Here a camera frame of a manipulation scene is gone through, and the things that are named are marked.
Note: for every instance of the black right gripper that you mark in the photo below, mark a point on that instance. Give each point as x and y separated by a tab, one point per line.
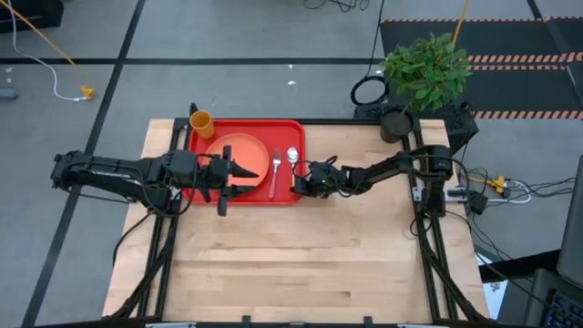
319	180

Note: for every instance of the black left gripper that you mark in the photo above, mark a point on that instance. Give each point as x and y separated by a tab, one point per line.
216	175

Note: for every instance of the orange plastic plate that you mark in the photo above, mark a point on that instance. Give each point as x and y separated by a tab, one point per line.
248	152

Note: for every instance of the yellow-orange plastic cup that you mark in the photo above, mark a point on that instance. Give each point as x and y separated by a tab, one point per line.
202	124

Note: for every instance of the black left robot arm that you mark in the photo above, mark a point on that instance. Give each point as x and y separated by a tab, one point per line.
114	171

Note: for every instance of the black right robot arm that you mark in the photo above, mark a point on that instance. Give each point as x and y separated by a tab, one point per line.
401	166

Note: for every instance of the red plastic tray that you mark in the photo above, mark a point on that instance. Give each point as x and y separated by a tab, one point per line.
287	191

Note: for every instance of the black plant pot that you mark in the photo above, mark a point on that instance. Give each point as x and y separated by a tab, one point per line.
395	125

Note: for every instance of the black perforated computer case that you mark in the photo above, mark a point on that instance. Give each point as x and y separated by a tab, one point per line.
457	125

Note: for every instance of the green leafy plant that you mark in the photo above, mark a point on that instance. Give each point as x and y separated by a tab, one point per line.
426	70

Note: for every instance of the black power adapter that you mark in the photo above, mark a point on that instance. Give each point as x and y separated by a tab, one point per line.
477	203

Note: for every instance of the yellow power plug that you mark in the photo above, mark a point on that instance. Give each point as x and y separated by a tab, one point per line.
498	184

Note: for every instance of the white printed paper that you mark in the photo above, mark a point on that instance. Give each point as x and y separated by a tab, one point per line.
494	291

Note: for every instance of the black hazard-striped floor mat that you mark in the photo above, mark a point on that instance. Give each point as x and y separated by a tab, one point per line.
514	43

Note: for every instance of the small grey floor object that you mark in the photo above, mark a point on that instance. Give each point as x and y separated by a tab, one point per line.
7	94

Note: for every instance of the dark monitor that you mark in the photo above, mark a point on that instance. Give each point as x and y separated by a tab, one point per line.
573	228

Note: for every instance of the black floor box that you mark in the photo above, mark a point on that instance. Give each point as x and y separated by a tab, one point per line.
32	13

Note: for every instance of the black keyboard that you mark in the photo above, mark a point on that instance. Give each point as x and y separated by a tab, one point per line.
567	314

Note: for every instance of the black metal table frame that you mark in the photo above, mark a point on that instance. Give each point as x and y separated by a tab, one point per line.
430	273

